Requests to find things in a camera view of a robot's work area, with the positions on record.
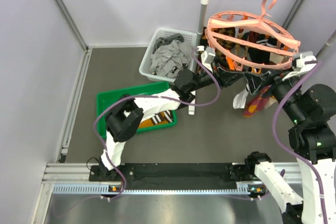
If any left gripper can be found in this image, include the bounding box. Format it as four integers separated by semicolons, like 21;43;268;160
188;56;245;92

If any pink round clip hanger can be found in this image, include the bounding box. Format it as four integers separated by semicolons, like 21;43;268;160
205;0;300;71

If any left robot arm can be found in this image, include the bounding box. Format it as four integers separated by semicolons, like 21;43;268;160
93;68;245;180

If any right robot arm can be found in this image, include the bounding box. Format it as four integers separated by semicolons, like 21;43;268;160
245;77;335;223

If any orange clothes clip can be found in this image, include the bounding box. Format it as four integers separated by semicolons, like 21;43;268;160
226;56;236;70

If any black white striped sock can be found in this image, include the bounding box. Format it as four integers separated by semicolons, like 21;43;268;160
246;31;279;63

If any black argyle sock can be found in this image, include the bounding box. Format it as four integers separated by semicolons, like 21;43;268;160
199;27;237;72

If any white plastic laundry basket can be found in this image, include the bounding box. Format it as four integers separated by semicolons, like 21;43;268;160
139;27;197;82

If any grey clothes pile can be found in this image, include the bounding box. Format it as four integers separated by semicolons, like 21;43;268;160
149;33;193;78

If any orange brown striped sock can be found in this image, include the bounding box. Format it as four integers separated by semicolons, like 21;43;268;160
139;111;175;129

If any green plastic tray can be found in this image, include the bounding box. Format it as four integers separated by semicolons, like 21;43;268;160
96;81;177;133

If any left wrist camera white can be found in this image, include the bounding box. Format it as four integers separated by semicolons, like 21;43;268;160
197;46;216;66

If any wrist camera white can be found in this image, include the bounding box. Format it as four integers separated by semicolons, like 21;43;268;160
282;51;317;81
197;46;216;66

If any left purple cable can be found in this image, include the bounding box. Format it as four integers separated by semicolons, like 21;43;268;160
51;47;221;219

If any purple cable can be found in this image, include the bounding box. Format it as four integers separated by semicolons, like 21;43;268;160
225;60;329;224
51;47;221;219

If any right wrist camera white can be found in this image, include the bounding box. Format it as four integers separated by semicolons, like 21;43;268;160
282;51;317;81

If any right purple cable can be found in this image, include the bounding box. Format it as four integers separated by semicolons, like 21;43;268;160
225;60;329;224

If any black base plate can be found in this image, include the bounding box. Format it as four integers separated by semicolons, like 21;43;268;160
89;163;263;190

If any grey slotted cable duct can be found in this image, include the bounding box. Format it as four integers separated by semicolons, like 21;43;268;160
52;184;266;196

